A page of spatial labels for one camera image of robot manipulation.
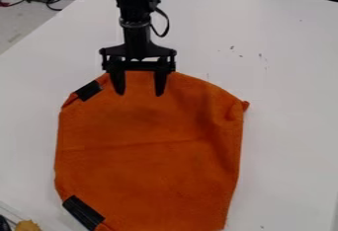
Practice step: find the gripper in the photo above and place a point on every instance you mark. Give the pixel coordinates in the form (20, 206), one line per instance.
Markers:
(136, 49)

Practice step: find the orange cloth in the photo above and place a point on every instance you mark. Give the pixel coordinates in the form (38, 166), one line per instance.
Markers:
(149, 156)

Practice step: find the yellow toy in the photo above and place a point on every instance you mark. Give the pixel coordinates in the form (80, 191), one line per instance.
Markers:
(27, 226)

